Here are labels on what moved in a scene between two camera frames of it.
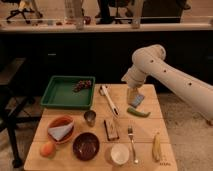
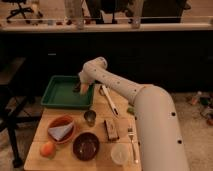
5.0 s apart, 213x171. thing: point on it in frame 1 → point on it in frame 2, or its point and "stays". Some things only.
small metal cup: [90, 117] stays
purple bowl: [85, 146] stays
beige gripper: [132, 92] → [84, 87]
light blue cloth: [60, 131] stays
